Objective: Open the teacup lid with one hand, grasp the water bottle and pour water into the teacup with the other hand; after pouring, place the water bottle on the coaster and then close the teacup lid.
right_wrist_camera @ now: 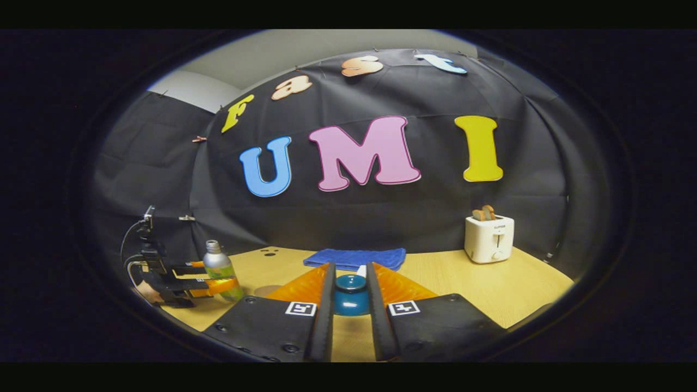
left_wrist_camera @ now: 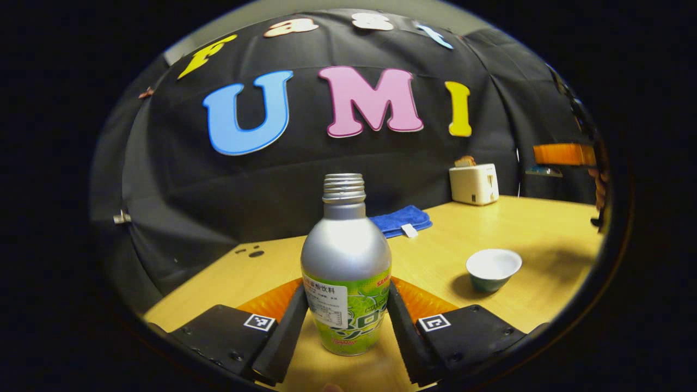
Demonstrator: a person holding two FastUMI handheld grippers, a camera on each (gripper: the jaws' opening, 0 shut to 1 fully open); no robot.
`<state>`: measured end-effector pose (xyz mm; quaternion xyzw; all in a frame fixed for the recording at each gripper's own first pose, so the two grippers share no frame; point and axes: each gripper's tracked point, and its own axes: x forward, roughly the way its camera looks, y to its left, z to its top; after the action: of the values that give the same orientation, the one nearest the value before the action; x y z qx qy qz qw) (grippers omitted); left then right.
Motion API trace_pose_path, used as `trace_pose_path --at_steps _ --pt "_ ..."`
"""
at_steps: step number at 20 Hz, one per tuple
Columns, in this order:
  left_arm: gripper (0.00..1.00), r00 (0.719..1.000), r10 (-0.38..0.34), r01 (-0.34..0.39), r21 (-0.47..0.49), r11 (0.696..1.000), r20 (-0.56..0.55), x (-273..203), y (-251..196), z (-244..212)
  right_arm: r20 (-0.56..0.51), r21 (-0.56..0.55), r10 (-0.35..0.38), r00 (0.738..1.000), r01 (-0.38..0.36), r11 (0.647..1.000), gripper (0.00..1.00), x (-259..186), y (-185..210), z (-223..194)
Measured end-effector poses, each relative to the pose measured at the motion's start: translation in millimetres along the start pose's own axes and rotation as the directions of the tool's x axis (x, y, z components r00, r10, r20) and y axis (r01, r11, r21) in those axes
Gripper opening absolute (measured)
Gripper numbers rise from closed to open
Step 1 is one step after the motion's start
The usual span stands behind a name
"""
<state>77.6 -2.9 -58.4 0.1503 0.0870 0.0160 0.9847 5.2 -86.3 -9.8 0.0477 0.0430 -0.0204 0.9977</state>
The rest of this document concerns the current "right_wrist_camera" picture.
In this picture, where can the white toaster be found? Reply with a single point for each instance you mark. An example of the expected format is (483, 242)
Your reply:
(488, 239)

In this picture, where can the blue teacup lid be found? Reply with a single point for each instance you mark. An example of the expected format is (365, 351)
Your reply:
(351, 299)

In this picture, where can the silver green-label water bottle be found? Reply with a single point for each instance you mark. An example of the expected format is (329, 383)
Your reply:
(220, 267)

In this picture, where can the blue folded towel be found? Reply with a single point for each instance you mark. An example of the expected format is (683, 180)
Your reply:
(354, 257)

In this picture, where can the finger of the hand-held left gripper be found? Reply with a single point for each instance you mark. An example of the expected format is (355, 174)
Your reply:
(188, 268)
(215, 287)

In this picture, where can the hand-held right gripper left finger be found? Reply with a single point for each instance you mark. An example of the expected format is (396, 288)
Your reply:
(324, 321)

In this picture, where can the toasted bread slice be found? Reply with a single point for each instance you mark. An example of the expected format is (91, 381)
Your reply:
(478, 214)
(489, 211)

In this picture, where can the black backdrop cloth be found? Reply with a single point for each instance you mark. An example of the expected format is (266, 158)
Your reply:
(408, 218)

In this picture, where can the round brown coaster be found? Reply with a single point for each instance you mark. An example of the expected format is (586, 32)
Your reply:
(268, 290)

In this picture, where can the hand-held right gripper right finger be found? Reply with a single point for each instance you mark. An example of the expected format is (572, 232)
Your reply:
(378, 321)

